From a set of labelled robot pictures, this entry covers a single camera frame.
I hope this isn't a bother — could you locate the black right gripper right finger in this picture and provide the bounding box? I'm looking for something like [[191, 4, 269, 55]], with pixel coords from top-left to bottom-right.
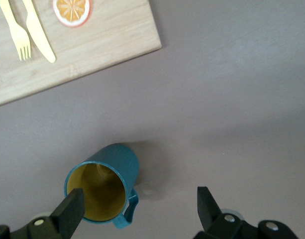
[[193, 186, 300, 239]]

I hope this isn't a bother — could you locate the wooden cutting board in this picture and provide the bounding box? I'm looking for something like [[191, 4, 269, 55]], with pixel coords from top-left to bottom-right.
[[0, 0, 162, 108]]

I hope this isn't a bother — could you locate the teal ribbed mug yellow inside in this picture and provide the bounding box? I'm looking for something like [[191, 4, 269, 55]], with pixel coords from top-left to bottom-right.
[[64, 142, 140, 229]]

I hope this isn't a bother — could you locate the orange slice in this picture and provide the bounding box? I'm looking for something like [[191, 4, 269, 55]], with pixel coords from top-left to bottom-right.
[[52, 0, 91, 27]]

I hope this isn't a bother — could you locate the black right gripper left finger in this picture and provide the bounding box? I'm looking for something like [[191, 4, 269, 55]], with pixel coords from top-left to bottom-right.
[[0, 188, 85, 239]]

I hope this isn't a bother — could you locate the yellow plastic fork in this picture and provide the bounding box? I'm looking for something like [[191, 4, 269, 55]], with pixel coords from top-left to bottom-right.
[[0, 0, 32, 61]]

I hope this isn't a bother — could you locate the yellow plastic knife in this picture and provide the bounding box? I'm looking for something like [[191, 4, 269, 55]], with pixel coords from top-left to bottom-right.
[[22, 0, 56, 63]]

